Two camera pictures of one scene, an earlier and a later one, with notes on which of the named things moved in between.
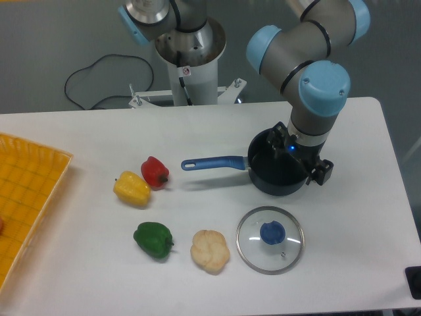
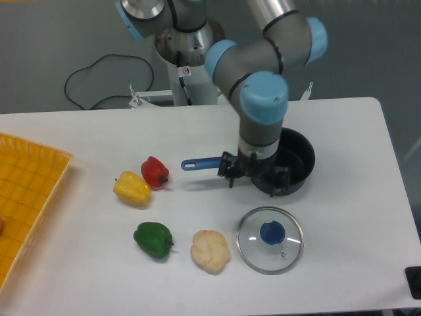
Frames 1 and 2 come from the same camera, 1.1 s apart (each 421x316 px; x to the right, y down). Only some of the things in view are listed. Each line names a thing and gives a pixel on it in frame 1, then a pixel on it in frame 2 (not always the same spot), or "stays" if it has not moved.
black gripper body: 317,168 → 234,166
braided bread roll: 209,251 stays
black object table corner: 413,276 stays
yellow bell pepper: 132,189 stays
